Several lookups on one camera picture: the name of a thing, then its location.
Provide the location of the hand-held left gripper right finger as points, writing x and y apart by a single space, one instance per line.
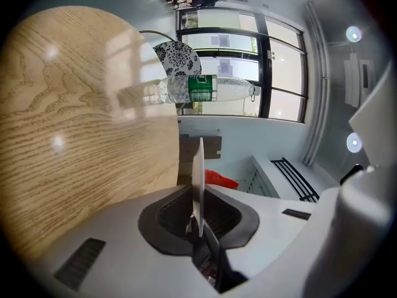
273 237

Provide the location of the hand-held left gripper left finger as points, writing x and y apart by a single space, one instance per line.
124 259

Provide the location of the red watermelon slice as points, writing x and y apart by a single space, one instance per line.
221 180

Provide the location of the white round plate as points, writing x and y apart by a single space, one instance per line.
199 172

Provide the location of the round wooden table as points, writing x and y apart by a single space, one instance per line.
77 129

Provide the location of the black metal railing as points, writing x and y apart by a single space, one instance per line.
294 178

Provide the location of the cardboard boxes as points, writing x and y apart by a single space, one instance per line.
211 146

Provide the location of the round ceiling light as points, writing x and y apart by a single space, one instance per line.
354 142
353 34

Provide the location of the clear water bottle green label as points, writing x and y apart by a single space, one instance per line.
201 88

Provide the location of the white ceiling air conditioner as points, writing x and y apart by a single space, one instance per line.
356 79

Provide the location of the black framed glass door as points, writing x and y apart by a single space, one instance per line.
263 57

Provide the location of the round floral seat cushion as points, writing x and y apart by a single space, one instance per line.
178 57

